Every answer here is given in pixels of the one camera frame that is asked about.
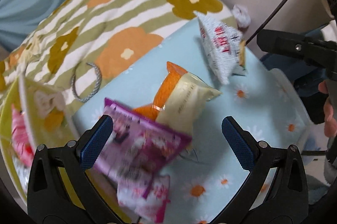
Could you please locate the pink snack bag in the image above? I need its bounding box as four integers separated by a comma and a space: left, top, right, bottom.
11, 105, 34, 167

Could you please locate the orange cream snack bag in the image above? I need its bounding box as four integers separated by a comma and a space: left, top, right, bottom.
134, 62, 222, 136

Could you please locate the person's right hand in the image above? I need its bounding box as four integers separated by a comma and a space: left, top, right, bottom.
318, 81, 337, 137

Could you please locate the crumpled white tissue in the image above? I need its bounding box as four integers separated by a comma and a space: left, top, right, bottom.
231, 4, 251, 29

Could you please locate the light blue daisy cloth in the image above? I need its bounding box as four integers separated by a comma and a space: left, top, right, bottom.
72, 20, 308, 223

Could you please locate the green cardboard box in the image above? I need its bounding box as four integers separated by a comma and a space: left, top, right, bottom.
1, 75, 79, 203

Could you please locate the white red text snack bag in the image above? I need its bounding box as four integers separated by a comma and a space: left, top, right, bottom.
194, 12, 246, 85

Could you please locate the pale purple snack bag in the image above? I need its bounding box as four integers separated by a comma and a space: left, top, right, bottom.
117, 175, 170, 223

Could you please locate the striped floral blanket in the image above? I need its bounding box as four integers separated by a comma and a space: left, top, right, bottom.
0, 0, 238, 114

